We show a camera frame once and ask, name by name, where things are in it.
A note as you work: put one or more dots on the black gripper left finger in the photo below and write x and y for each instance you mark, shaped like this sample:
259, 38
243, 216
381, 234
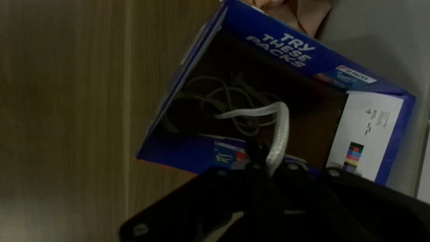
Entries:
196, 207

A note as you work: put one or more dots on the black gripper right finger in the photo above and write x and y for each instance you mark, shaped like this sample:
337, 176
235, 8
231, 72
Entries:
337, 206

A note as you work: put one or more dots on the blue cardboard box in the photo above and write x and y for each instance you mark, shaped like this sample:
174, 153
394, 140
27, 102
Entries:
252, 79

